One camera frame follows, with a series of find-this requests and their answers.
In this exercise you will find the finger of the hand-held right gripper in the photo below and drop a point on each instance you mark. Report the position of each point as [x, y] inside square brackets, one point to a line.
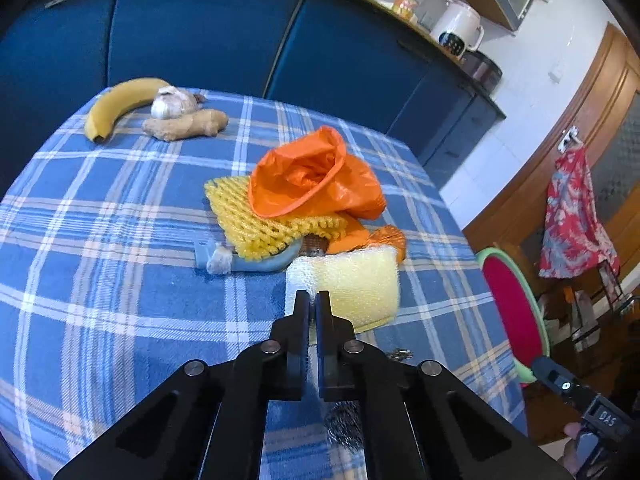
[562, 385]

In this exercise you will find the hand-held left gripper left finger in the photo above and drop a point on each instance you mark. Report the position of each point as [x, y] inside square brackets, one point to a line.
[297, 355]

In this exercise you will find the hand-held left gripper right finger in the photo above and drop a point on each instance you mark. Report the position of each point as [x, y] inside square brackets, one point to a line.
[327, 355]

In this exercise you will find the pale yellow sponge cloth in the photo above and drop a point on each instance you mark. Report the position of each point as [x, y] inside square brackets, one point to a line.
[350, 285]

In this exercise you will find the green rimmed red basin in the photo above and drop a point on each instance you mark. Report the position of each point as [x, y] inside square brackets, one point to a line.
[510, 300]

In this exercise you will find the orange foam net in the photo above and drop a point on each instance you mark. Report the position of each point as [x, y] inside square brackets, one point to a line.
[390, 240]

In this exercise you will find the yellow foam net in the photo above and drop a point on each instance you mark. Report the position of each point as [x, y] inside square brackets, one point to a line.
[240, 225]

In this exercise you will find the orange plastic bag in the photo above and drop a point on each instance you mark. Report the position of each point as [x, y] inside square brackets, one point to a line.
[300, 180]

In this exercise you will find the person's right hand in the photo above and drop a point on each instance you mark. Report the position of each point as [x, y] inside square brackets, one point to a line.
[567, 455]

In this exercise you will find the steel wool scrubber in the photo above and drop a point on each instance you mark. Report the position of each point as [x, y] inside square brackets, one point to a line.
[345, 427]

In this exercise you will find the red floral cloth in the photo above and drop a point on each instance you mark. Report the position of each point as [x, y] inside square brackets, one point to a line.
[570, 215]

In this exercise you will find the blue checked tablecloth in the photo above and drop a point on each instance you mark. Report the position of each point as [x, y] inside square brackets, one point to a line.
[125, 260]

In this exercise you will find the metal door latch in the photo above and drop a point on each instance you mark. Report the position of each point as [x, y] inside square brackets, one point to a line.
[567, 140]

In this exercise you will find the ginger root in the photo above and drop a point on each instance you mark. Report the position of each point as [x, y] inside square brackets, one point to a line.
[185, 125]

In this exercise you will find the garlic bulb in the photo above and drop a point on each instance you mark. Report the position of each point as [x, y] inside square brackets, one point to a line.
[167, 105]

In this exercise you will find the wooden door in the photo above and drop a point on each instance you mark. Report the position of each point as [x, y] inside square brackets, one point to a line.
[600, 85]

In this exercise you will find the yellow banana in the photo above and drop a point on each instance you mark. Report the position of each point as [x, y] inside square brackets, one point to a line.
[115, 107]

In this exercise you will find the black rice cooker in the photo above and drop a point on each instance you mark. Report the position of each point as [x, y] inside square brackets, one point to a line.
[482, 70]

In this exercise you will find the blue base cabinets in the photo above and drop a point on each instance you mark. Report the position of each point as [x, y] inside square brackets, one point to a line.
[200, 25]

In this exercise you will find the white electric kettle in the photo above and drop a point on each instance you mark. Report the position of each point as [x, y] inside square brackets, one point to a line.
[455, 27]

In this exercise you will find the yellow tin can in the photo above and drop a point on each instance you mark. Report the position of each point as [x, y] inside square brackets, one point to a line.
[404, 5]

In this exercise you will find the white wall socket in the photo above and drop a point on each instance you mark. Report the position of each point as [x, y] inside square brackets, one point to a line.
[555, 75]

